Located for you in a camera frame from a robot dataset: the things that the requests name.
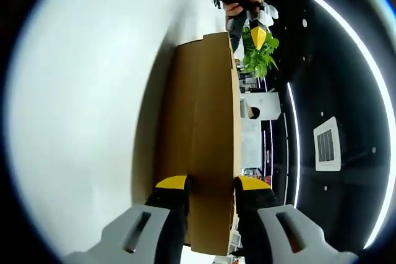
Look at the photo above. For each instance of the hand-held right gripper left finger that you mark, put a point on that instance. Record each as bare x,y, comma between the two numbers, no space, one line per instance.
108,245

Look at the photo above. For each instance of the green plant in white pot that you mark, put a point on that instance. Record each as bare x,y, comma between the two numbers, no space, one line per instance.
260,60

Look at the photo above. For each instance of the white square pillar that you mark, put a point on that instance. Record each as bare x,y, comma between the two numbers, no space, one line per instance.
263,103

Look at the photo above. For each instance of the white desk partition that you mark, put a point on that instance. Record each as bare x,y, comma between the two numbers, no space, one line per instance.
250,140

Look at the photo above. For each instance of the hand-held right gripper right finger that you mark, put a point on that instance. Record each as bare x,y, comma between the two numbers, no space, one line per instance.
318,248

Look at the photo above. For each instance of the white ceiling air vent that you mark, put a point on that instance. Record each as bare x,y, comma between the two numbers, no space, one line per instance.
326,145

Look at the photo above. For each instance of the brown cardboard shoe box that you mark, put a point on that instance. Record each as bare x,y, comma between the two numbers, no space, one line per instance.
210,106

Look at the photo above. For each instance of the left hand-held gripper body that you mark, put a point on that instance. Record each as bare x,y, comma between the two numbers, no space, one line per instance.
267,13

